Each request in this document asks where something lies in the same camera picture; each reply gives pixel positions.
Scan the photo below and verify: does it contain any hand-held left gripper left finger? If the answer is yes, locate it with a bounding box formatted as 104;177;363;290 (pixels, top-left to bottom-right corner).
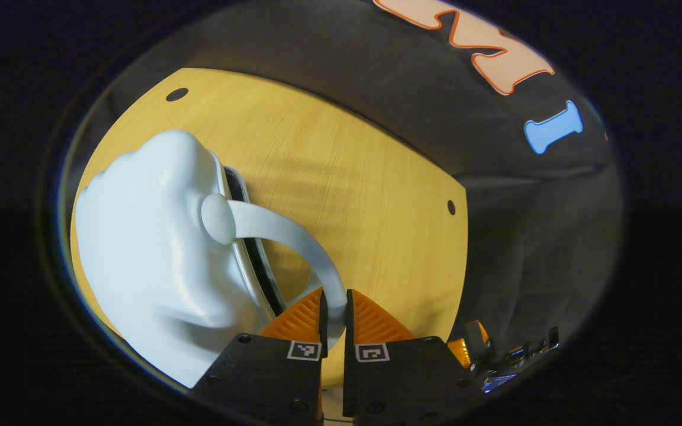
190;288;329;426

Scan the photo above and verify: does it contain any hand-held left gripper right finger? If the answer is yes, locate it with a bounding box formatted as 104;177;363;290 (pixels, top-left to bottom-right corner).
341;289;487;426

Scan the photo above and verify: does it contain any black backdrop cloth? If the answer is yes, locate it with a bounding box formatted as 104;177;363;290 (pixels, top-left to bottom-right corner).
63;0;625;379

